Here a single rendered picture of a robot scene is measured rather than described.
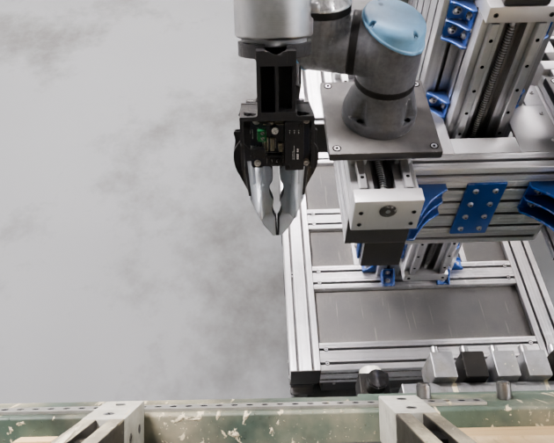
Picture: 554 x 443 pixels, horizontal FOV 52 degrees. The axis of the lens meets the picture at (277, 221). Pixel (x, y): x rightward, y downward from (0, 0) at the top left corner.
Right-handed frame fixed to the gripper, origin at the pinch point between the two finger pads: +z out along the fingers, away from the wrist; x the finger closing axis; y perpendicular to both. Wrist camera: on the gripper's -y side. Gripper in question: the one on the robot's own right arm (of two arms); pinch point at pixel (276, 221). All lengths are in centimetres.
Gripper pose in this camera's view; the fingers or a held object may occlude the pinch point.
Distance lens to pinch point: 65.2
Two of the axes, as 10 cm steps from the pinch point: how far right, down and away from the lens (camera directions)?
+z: 0.1, 9.1, 4.1
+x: 10.0, -0.3, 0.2
